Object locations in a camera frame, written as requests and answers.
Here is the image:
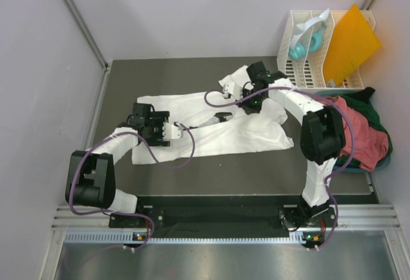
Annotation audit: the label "white printed t shirt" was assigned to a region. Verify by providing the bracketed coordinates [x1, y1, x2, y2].
[131, 65, 295, 165]

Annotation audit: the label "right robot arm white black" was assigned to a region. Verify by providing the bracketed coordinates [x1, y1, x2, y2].
[240, 62, 345, 231]

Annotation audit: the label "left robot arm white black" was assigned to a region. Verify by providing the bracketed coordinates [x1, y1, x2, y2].
[65, 103, 170, 229]

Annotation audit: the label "white plastic file organizer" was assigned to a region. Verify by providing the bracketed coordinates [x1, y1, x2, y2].
[277, 10, 364, 90]

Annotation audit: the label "teal white headphones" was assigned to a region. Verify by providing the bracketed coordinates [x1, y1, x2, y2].
[288, 9, 331, 61]

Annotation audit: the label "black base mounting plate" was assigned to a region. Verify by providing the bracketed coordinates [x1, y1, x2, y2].
[108, 195, 337, 229]

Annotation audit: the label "orange plastic folder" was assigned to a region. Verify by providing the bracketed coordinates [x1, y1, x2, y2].
[323, 4, 382, 86]

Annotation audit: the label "green t shirt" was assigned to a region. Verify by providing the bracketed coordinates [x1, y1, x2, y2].
[317, 87, 393, 172]

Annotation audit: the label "pink t shirt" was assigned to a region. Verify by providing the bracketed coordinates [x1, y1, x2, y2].
[326, 94, 393, 173]

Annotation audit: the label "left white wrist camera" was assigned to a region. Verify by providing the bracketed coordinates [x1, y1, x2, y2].
[162, 122, 184, 141]

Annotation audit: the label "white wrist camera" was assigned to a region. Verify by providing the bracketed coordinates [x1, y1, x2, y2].
[222, 81, 243, 100]
[162, 122, 184, 141]

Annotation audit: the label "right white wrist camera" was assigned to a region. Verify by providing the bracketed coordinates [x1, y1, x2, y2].
[222, 81, 243, 100]

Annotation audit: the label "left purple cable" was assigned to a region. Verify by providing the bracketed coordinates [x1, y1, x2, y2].
[69, 121, 196, 254]

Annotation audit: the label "purple cable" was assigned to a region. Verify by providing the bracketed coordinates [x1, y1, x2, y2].
[204, 87, 356, 252]
[69, 121, 196, 254]

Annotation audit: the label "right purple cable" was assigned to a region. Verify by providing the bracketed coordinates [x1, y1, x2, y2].
[204, 87, 356, 252]

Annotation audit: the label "aluminium corner post left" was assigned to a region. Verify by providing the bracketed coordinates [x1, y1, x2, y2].
[62, 0, 109, 70]

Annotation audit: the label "grey slotted cable duct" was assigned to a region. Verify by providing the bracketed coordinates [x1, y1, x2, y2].
[64, 231, 319, 245]

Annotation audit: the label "aluminium frame rail front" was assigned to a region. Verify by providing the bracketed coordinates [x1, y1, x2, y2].
[52, 204, 400, 231]

